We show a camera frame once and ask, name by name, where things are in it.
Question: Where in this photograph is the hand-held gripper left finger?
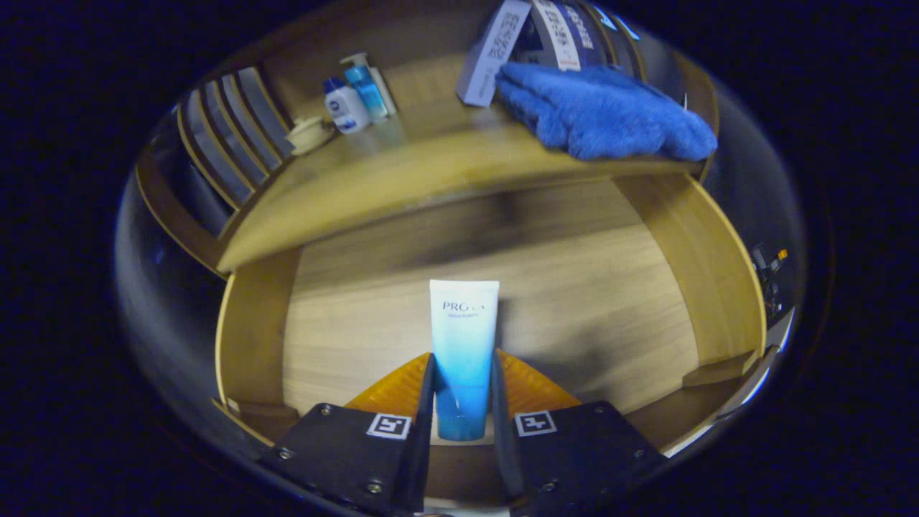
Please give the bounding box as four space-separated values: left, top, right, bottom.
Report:
258 352 437 516

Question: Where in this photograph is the black equipment with orange part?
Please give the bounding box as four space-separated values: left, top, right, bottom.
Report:
750 244 790 324

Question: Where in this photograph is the wooden countertop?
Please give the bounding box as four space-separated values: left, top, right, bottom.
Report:
215 54 708 274

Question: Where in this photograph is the white and blue cosmetic tube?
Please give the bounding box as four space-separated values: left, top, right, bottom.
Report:
429 279 500 442

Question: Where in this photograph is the white bottle with blue cap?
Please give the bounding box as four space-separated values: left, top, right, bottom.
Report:
322 76 372 135

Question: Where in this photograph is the white-spined book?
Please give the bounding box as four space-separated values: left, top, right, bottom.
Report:
531 0 582 73

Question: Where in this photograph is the small beige lidded cup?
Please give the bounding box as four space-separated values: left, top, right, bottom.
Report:
287 115 337 156

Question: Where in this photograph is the blue folded towel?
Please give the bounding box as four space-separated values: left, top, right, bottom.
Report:
494 62 719 162

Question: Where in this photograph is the wooden drawer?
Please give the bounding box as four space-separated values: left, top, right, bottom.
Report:
212 172 769 503

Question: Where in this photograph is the wooden cabinet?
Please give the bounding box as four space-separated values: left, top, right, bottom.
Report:
135 0 722 281

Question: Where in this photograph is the blue pump bottle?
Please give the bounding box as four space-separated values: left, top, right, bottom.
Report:
339 52 398 121

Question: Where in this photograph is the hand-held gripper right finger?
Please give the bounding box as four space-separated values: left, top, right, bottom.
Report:
490 349 668 516

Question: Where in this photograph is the dark blue book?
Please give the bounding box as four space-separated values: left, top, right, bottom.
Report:
564 2 611 69

